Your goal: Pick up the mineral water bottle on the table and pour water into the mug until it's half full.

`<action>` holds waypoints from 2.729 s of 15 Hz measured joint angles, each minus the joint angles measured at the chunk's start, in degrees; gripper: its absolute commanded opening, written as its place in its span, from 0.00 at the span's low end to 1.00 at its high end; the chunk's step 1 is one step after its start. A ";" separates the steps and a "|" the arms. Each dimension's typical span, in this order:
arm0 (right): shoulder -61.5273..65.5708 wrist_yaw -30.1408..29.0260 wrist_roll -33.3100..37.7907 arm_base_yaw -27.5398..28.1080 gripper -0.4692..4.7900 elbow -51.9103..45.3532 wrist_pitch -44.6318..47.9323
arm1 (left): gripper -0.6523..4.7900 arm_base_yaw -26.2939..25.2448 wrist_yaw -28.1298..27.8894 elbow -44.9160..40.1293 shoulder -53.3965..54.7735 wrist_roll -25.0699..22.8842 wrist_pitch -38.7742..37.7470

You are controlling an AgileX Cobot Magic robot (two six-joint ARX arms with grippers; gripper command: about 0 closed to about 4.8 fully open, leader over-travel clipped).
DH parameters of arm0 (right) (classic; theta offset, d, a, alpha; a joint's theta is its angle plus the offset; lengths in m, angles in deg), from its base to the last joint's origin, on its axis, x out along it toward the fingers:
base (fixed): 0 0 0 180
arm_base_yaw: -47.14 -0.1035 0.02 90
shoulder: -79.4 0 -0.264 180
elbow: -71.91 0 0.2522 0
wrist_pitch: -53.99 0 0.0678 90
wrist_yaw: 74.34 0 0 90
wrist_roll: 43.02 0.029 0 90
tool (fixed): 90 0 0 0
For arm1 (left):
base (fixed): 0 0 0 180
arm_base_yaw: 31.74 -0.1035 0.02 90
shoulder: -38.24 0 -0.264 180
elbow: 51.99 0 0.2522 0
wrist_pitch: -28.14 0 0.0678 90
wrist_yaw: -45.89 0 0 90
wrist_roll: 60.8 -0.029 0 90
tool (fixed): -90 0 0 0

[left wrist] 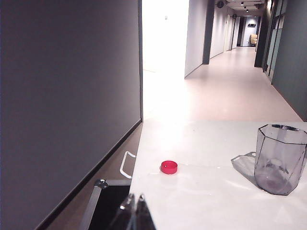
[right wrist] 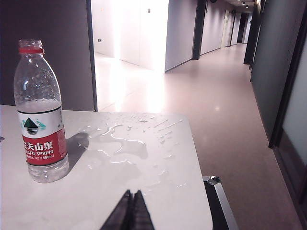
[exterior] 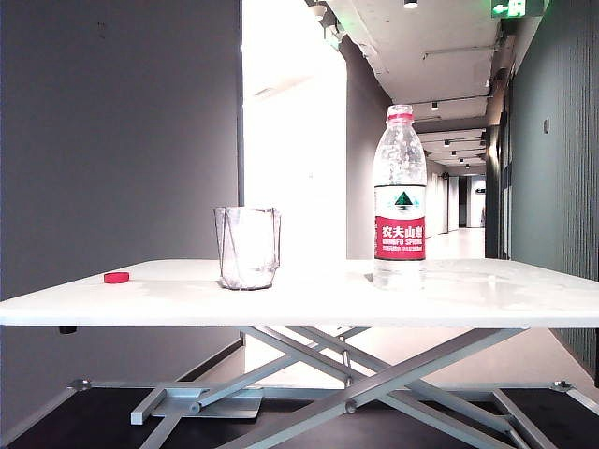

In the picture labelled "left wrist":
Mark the red plastic bottle cap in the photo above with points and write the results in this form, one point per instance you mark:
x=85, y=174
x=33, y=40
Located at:
x=169, y=167

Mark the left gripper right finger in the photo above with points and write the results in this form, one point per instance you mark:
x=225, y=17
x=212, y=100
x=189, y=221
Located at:
x=144, y=215

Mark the round dark wall fixture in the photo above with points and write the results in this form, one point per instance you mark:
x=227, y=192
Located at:
x=220, y=3

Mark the black platform with aluminium frame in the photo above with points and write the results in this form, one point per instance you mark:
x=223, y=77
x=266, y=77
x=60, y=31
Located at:
x=108, y=208

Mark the beige chair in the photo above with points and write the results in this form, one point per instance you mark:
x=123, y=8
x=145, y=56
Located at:
x=253, y=39

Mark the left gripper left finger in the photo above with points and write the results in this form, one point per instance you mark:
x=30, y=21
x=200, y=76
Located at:
x=127, y=215

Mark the clear faceted glass mug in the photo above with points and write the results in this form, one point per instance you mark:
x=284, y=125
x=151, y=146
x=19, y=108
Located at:
x=275, y=155

